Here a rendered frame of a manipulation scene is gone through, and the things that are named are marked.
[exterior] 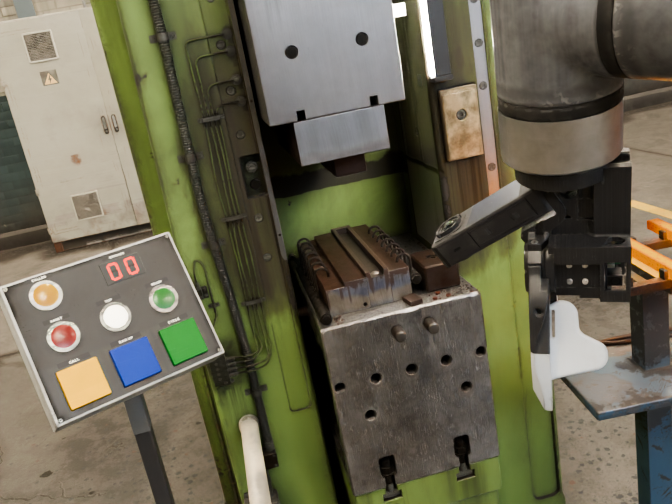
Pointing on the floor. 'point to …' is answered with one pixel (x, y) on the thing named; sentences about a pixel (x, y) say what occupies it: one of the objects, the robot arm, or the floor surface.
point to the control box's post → (138, 416)
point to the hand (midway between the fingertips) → (543, 355)
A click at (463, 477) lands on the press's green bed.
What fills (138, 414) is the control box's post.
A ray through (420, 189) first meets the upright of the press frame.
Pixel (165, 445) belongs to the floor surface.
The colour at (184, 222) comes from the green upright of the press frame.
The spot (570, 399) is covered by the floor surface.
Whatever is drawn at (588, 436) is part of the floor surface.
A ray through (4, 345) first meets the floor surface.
